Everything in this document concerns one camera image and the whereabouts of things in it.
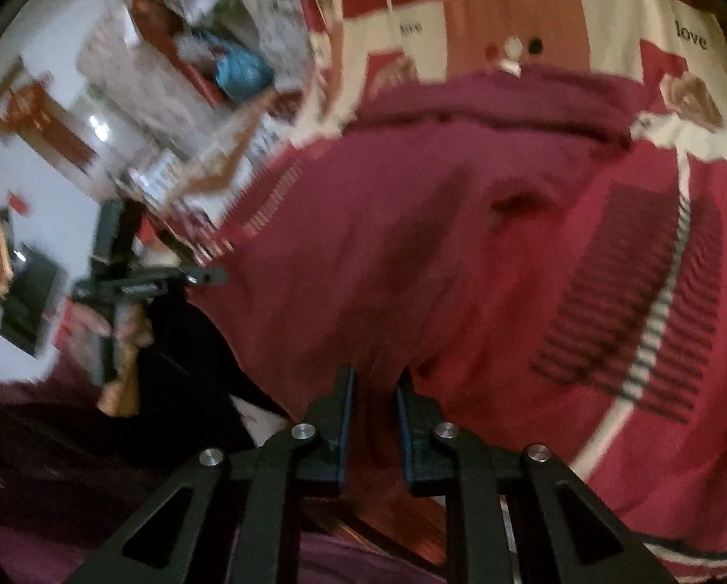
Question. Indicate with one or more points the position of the rose printed bedsheet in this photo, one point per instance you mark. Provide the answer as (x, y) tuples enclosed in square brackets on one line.
[(509, 0)]

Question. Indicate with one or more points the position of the person's dark maroon clothing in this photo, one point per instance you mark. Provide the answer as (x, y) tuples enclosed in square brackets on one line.
[(35, 468)]

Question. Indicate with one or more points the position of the blue plastic bag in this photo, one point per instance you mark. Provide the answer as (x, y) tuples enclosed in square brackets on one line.
[(242, 73)]

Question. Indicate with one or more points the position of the black cloth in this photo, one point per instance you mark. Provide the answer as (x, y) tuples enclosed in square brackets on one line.
[(187, 365)]

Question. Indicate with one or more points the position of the dark flat screen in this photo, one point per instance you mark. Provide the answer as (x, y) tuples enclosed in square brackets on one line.
[(29, 298)]

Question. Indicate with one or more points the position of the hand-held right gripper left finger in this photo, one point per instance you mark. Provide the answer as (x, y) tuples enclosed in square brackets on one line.
[(344, 420)]

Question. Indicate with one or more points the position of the pale floral pillow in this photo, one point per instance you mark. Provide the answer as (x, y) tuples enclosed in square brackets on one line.
[(266, 0)]

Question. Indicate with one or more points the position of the brown floral plush blanket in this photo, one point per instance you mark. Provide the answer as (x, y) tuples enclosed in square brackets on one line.
[(217, 158)]

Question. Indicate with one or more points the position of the person's left forearm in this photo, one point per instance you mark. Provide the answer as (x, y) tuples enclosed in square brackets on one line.
[(117, 398)]

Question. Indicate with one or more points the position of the maroon fleece sweatshirt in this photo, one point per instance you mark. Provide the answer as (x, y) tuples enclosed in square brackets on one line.
[(369, 225)]

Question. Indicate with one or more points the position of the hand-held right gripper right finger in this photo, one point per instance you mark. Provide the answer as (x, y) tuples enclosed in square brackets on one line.
[(407, 420)]

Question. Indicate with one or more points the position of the red black-striped blanket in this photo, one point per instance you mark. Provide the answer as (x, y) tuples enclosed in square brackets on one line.
[(643, 316)]

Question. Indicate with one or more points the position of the person's left hand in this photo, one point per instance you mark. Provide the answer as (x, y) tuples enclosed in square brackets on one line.
[(135, 334)]

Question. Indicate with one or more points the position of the red wall hanging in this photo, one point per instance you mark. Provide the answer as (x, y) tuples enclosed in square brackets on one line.
[(41, 115)]

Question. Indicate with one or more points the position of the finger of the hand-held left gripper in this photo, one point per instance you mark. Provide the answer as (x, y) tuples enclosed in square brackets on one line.
[(202, 275)]

